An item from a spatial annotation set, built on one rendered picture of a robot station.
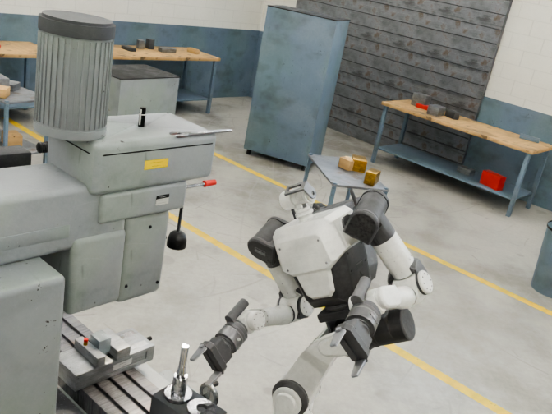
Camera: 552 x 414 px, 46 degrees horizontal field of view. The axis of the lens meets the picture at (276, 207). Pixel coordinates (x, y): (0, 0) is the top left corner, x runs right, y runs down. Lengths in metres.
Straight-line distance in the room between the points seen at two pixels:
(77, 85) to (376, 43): 8.73
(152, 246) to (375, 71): 8.41
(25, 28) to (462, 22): 5.87
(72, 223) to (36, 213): 0.12
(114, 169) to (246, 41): 9.94
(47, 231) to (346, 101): 9.02
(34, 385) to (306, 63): 6.52
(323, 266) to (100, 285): 0.70
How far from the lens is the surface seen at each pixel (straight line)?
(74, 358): 2.53
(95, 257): 2.02
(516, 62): 9.41
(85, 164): 1.91
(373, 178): 5.48
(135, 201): 2.02
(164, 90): 6.98
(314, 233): 2.07
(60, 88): 1.84
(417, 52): 9.97
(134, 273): 2.18
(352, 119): 10.59
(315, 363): 2.32
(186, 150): 2.07
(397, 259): 2.09
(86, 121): 1.86
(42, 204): 1.86
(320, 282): 2.13
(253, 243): 2.29
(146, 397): 2.48
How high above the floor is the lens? 2.45
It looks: 21 degrees down
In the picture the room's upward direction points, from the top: 11 degrees clockwise
